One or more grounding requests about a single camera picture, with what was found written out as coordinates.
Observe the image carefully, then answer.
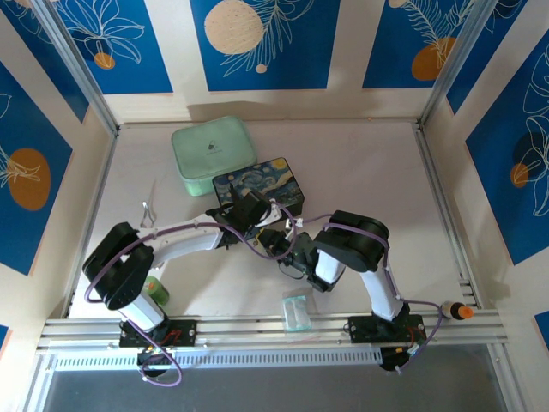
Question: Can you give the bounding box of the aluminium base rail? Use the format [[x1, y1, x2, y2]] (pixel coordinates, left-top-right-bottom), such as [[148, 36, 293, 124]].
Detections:
[[36, 311, 502, 351]]

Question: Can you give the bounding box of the mint green zip case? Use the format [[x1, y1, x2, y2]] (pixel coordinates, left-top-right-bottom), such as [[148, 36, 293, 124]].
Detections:
[[171, 115, 258, 197]]

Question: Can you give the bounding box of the aluminium table edge rail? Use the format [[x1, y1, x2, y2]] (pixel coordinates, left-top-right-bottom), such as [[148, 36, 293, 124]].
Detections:
[[413, 124, 485, 311], [62, 128, 119, 319]]

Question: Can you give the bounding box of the blue poster with orange oval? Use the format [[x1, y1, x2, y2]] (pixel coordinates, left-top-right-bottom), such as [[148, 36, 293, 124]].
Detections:
[[0, 59, 74, 276]]

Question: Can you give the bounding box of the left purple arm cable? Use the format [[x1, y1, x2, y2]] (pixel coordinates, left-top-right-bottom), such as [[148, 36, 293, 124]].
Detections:
[[84, 201, 301, 390]]

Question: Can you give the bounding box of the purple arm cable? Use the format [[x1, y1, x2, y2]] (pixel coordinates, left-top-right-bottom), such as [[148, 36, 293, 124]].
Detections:
[[295, 212, 445, 375], [84, 201, 301, 390]]

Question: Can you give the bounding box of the starry night print box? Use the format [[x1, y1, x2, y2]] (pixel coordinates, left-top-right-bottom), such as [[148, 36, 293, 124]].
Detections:
[[212, 157, 306, 215]]

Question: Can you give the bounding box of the blue poster with orange circle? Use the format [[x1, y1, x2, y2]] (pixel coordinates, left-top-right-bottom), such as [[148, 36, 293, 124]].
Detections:
[[362, 0, 471, 90]]

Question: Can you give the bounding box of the slotted grey cable tray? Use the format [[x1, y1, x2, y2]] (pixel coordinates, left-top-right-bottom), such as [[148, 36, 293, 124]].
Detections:
[[51, 348, 383, 373]]

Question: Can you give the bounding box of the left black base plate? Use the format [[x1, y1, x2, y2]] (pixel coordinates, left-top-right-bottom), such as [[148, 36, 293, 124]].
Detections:
[[118, 319, 198, 348]]

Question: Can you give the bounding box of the blue floral wall poster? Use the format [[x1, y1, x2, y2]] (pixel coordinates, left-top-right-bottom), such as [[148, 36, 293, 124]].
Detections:
[[51, 0, 175, 95]]

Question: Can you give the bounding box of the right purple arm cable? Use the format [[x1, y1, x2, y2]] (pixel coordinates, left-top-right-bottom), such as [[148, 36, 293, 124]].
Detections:
[[295, 212, 445, 375]]

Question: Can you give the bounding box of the clear plastic packet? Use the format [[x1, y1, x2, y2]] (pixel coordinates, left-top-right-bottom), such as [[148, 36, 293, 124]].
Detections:
[[281, 291, 312, 332]]

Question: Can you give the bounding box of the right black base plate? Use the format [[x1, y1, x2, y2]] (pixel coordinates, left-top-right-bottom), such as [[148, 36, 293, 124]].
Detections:
[[347, 313, 426, 344]]

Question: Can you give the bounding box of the aluminium frame post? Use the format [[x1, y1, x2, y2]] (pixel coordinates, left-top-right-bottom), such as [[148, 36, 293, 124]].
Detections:
[[418, 0, 484, 130], [32, 0, 120, 137]]

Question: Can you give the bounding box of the blue poster with white leaves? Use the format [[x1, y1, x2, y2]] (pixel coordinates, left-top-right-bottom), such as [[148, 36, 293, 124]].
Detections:
[[465, 29, 549, 266]]

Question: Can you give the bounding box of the small green bottle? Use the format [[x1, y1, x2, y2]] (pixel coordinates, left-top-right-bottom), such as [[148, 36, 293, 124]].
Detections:
[[143, 276, 172, 306]]

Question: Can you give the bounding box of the blue poster with beige circle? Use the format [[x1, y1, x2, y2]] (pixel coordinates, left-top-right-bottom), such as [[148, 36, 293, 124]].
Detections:
[[190, 0, 342, 92]]

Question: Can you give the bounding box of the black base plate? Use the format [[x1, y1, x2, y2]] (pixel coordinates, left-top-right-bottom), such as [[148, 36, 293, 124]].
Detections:
[[347, 313, 426, 344], [118, 319, 198, 348]]

